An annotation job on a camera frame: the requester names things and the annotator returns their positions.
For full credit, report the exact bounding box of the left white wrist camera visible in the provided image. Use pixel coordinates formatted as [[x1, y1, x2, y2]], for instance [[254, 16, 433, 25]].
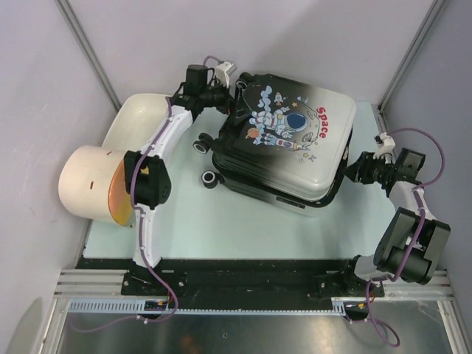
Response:
[[215, 61, 237, 89]]

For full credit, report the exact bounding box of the grey slotted cable duct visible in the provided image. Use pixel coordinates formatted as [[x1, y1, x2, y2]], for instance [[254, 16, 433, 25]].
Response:
[[67, 298, 367, 316]]

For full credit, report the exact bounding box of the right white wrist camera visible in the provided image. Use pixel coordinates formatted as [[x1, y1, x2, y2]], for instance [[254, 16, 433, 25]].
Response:
[[374, 132, 395, 159]]

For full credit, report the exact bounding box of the black white space suitcase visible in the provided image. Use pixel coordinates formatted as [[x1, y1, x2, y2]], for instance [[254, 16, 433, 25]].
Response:
[[193, 72, 356, 216]]

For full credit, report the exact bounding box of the cream cylindrical bucket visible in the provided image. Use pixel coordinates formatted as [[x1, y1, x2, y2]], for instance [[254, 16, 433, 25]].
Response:
[[58, 145, 125, 225]]

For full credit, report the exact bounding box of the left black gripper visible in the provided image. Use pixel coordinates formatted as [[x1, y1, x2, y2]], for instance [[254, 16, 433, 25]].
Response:
[[200, 75, 252, 119]]

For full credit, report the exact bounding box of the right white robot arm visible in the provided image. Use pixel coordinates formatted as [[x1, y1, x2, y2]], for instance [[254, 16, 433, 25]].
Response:
[[340, 148, 451, 296]]

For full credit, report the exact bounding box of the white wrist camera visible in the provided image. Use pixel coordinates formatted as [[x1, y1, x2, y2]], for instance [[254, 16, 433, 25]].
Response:
[[215, 61, 237, 89], [374, 132, 395, 159]]

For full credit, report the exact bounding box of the right aluminium corner post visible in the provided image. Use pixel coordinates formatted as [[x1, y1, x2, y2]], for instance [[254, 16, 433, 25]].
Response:
[[377, 0, 449, 112]]

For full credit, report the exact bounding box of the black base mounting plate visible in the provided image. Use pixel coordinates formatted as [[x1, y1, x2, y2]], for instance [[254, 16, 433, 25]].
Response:
[[76, 257, 367, 298]]

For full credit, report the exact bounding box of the left aluminium corner post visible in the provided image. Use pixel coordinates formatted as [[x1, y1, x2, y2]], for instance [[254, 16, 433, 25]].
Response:
[[54, 0, 122, 112]]

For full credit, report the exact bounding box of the cream oval tray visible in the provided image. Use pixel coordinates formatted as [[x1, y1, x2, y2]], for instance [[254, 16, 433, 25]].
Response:
[[102, 94, 167, 151]]

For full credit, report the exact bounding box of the aluminium frame rail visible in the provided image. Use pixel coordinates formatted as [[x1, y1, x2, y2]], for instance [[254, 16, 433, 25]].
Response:
[[54, 269, 455, 302]]

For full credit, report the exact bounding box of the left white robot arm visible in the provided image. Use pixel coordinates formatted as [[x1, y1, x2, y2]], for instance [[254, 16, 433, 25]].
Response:
[[123, 61, 236, 268]]

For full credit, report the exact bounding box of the aluminium corner post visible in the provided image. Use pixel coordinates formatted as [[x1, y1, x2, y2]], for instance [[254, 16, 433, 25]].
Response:
[[377, 0, 449, 112], [54, 0, 122, 112]]

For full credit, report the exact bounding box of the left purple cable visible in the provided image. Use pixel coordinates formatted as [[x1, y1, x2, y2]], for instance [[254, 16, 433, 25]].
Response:
[[69, 55, 222, 333]]

